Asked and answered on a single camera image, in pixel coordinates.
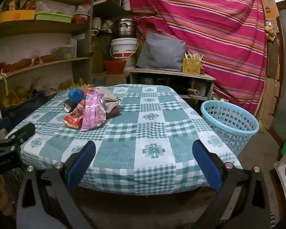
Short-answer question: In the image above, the red snack wrapper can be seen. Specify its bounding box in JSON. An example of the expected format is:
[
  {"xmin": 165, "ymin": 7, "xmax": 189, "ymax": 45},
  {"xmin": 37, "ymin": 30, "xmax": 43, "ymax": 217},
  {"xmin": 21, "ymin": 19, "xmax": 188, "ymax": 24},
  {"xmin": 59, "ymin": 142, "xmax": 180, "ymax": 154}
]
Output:
[{"xmin": 62, "ymin": 99, "xmax": 85, "ymax": 129}]

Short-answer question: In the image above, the pink foil wrapper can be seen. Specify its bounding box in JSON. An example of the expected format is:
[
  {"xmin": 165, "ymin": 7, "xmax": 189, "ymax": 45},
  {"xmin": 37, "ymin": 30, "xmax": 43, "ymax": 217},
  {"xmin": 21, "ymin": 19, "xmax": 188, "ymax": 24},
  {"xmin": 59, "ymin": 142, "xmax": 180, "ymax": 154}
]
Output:
[{"xmin": 81, "ymin": 92, "xmax": 106, "ymax": 131}]

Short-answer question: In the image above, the brown paper bag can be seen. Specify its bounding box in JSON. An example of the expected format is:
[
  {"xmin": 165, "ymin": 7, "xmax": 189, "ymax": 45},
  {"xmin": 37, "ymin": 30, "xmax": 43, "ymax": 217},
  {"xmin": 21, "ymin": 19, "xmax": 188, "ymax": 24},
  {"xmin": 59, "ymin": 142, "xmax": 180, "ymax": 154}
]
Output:
[{"xmin": 96, "ymin": 86, "xmax": 120, "ymax": 113}]

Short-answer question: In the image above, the light blue laundry basket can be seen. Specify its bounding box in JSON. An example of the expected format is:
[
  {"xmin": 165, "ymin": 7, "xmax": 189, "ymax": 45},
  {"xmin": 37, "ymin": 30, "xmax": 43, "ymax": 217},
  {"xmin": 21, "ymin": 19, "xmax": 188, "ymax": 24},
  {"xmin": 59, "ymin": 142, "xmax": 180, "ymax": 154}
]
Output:
[{"xmin": 200, "ymin": 100, "xmax": 259, "ymax": 156}]

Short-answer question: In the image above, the yellow egg carton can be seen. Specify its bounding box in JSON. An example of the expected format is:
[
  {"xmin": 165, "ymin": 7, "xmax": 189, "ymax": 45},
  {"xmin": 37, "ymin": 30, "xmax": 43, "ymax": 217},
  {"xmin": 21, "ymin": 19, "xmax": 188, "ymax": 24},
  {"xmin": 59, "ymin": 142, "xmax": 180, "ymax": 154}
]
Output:
[{"xmin": 58, "ymin": 83, "xmax": 93, "ymax": 93}]

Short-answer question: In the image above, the yellow box on shelf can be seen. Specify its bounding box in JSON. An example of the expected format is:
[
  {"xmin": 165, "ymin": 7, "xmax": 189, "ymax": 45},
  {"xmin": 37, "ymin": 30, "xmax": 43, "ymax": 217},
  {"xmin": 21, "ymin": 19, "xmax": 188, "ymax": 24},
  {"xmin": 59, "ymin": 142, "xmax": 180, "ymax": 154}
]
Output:
[{"xmin": 0, "ymin": 10, "xmax": 35, "ymax": 23}]

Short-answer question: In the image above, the green checkered tablecloth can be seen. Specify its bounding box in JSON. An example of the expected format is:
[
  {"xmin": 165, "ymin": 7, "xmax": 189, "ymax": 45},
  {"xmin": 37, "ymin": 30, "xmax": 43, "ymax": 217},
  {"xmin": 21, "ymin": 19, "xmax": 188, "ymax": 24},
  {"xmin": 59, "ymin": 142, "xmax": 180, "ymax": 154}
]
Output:
[{"xmin": 20, "ymin": 84, "xmax": 241, "ymax": 195}]

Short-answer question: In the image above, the green plastic tray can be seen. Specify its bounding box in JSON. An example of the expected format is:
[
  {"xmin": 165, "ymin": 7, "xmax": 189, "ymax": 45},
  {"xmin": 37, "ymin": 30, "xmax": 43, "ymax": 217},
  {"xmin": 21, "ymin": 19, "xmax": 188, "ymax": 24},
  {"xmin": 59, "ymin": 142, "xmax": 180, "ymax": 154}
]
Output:
[{"xmin": 35, "ymin": 12, "xmax": 73, "ymax": 23}]

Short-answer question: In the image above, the low grey side shelf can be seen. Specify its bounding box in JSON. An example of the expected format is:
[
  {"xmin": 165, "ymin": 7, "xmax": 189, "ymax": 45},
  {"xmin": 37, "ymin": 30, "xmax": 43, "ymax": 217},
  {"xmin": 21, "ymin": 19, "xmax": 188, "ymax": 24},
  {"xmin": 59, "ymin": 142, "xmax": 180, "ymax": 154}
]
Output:
[{"xmin": 129, "ymin": 68, "xmax": 215, "ymax": 101}]

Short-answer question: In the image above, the red plastic basin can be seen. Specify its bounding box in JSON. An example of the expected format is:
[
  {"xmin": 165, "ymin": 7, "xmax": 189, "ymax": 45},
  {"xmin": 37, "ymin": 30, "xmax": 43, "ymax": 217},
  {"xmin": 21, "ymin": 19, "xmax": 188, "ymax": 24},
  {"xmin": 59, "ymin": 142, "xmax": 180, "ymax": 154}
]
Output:
[{"xmin": 103, "ymin": 60, "xmax": 126, "ymax": 74}]

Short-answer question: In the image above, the white plastic bucket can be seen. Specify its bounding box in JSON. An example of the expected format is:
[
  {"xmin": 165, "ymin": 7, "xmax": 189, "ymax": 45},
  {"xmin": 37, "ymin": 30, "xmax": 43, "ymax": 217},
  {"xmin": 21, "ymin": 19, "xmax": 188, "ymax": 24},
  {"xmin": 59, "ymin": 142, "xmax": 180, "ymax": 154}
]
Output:
[{"xmin": 110, "ymin": 38, "xmax": 138, "ymax": 59}]

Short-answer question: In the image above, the yellow utensil caddy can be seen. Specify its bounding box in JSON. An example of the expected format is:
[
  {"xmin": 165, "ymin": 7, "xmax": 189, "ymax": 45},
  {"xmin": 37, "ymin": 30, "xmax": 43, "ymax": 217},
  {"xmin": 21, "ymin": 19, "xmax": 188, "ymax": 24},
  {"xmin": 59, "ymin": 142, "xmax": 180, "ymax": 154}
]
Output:
[{"xmin": 182, "ymin": 51, "xmax": 205, "ymax": 75}]

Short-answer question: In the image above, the steel cooking pot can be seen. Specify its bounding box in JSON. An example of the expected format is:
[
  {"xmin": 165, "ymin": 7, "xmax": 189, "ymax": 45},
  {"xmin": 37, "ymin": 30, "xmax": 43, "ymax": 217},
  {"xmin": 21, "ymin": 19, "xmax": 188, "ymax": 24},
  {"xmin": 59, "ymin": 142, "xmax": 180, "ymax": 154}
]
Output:
[{"xmin": 111, "ymin": 18, "xmax": 137, "ymax": 39}]

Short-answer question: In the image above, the grey cushion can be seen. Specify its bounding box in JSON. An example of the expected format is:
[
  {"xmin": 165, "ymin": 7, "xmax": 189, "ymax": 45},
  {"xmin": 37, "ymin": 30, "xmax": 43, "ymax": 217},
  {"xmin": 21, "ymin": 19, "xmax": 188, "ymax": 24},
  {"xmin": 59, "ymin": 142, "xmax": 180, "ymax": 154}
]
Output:
[{"xmin": 136, "ymin": 33, "xmax": 186, "ymax": 72}]

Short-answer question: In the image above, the striped magenta curtain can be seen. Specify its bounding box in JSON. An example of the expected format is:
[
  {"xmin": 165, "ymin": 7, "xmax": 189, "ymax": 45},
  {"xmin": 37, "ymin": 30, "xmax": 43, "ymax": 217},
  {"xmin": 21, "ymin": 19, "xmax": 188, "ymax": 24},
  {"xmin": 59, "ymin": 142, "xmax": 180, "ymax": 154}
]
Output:
[{"xmin": 130, "ymin": 0, "xmax": 267, "ymax": 113}]

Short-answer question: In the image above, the cardboard box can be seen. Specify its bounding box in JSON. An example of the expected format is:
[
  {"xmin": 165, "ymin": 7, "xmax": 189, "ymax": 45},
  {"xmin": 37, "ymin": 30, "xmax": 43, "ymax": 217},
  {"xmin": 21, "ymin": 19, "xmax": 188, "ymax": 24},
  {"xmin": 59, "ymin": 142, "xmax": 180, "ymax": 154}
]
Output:
[{"xmin": 261, "ymin": 0, "xmax": 280, "ymax": 21}]

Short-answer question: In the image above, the wooden wall shelving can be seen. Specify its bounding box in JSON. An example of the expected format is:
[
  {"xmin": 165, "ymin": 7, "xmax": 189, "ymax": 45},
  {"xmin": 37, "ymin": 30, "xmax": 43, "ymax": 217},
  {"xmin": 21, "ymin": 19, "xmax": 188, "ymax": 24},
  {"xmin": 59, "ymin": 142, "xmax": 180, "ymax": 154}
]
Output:
[{"xmin": 0, "ymin": 0, "xmax": 129, "ymax": 126}]

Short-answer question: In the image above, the wooden handled pan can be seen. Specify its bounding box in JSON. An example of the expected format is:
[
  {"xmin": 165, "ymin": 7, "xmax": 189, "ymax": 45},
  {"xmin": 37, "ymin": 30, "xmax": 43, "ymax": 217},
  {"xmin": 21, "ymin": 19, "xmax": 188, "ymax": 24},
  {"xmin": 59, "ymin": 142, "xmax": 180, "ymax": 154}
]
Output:
[{"xmin": 187, "ymin": 88, "xmax": 200, "ymax": 96}]

